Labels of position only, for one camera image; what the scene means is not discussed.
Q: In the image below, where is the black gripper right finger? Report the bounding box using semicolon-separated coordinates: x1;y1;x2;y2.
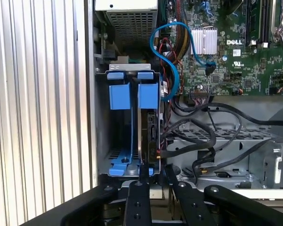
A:
164;164;283;226

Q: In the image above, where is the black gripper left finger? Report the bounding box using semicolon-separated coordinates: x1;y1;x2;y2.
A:
18;165;153;226

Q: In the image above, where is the hard disk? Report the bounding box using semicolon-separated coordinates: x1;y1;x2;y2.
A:
137;70;162;178

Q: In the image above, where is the metal disk bay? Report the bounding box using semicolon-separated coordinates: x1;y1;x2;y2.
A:
94;63;168;178

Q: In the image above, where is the empty blue disk carrier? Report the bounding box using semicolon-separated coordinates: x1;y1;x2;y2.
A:
106;71;134;177

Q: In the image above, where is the black RAM slot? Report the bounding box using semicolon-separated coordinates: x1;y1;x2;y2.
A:
260;0;273;48
246;0;261;47

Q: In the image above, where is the perforated metal drive cage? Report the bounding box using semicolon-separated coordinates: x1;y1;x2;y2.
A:
166;122;283;189

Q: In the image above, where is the black front panel connector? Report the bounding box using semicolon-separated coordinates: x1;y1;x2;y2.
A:
189;89;212;105

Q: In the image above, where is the black open PC case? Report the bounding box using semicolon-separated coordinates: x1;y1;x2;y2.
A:
84;0;283;206

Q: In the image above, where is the green Dell motherboard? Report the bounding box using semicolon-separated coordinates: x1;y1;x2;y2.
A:
157;0;283;97

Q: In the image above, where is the silver finned heat sink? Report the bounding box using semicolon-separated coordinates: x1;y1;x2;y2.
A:
190;27;218;56

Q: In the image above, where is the grey power supply unit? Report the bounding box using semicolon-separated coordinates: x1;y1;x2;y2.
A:
95;0;159;49

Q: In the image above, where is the thin black sleeved wire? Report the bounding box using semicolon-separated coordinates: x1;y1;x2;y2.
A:
194;138;274;186

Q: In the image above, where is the black sleeved disk power wire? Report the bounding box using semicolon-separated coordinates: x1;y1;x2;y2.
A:
149;118;217;166

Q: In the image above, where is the thick black cable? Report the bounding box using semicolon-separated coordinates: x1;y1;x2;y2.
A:
171;102;283;128

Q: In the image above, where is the blue SATA disk wire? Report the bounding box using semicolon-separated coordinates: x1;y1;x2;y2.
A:
150;21;217;102

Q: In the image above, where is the red black wire bundle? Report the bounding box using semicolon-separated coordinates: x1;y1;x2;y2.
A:
159;37;186;97

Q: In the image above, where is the yellow black power wire bundle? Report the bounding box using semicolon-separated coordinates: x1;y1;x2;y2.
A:
175;0;191;60

